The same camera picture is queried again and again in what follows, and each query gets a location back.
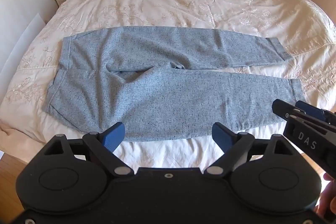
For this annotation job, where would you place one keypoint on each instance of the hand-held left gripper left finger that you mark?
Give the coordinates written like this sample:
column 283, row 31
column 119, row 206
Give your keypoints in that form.
column 115, row 134

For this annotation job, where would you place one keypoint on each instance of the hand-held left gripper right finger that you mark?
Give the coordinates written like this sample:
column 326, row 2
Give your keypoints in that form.
column 223, row 134

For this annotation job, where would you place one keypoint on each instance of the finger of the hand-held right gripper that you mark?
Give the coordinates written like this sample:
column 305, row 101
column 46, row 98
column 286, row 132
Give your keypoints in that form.
column 283, row 109
column 311, row 111

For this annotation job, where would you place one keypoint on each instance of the grey speckled pants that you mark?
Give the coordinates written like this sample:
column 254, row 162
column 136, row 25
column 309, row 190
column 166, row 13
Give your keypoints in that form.
column 157, row 98

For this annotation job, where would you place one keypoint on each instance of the person's right hand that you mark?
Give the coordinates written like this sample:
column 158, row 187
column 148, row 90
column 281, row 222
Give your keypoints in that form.
column 326, row 203

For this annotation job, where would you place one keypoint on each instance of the cream embroidered bedspread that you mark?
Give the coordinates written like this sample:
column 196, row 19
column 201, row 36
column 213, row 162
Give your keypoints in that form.
column 168, row 3

